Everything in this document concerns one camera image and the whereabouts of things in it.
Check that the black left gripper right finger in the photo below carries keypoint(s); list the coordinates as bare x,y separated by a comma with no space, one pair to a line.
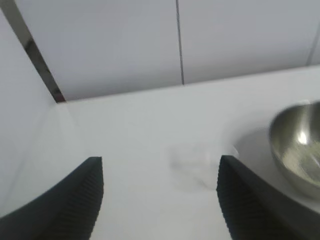
255,212

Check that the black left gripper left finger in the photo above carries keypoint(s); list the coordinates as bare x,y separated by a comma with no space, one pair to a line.
62,212

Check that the stainless steel mixing bowl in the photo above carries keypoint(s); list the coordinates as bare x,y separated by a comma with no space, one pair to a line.
295,155

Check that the clear plastic measuring cup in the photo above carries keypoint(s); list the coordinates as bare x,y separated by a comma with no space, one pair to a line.
192,165

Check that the chrome wall corner strip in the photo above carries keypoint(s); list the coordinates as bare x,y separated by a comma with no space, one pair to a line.
32,50

